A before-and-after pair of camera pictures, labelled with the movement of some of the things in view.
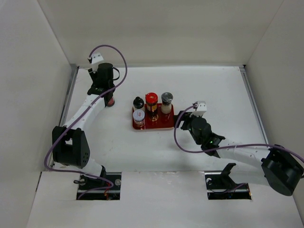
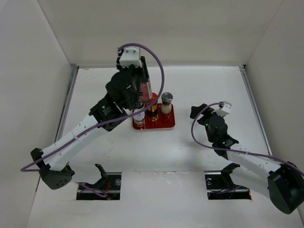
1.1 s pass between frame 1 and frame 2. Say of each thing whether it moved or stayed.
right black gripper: moved
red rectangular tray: stayed
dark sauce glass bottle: moved
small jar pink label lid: stayed
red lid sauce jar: stayed
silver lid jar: stayed
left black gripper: moved
